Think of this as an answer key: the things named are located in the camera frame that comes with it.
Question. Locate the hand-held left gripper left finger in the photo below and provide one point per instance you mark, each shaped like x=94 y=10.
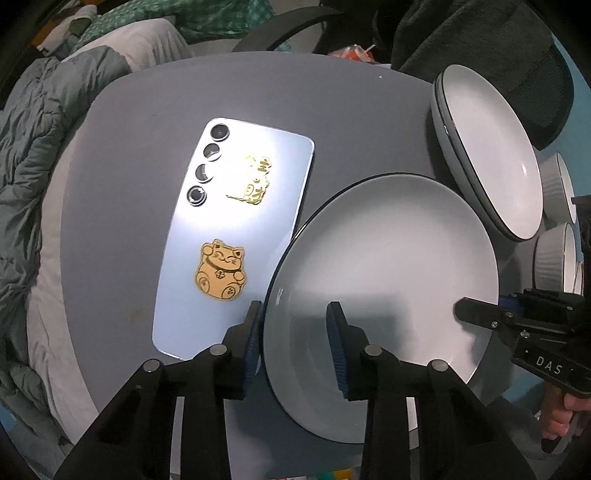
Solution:
x=253 y=341

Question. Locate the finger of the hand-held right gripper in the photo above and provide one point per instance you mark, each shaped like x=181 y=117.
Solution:
x=480 y=314
x=510 y=301

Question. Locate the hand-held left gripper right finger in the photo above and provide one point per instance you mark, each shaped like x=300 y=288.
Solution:
x=334 y=341

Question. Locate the large white plate dark rim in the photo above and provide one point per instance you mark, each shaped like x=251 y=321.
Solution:
x=392 y=258

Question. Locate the person's right hand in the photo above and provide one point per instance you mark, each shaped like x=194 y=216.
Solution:
x=561 y=410

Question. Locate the light blue smartphone gold stickers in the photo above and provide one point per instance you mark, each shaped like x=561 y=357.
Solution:
x=258 y=184

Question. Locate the black mesh office chair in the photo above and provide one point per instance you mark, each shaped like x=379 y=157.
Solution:
x=545 y=106

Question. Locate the white bed sheet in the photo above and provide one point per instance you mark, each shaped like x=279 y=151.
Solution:
x=51 y=295

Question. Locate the dark grey fleece garment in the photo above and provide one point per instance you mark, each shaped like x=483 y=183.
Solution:
x=443 y=32

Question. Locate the orange snack packets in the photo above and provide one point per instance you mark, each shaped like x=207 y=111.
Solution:
x=358 y=53

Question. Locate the grey quilted duvet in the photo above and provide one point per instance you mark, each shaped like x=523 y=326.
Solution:
x=32 y=152

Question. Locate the green checked blanket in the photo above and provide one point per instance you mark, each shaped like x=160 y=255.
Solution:
x=203 y=18

